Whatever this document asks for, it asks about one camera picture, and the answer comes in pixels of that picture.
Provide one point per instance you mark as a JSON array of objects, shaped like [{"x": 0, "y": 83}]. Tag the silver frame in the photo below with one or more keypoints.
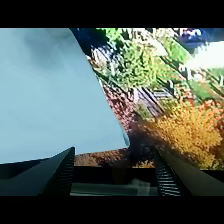
[{"x": 110, "y": 190}]

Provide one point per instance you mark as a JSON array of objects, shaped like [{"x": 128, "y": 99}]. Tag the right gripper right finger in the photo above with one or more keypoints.
[{"x": 186, "y": 181}]

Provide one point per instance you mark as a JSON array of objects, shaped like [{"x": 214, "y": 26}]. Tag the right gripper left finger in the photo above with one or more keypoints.
[{"x": 43, "y": 178}]

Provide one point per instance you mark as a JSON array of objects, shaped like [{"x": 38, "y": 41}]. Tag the light blue T-shirt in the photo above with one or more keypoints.
[{"x": 43, "y": 93}]

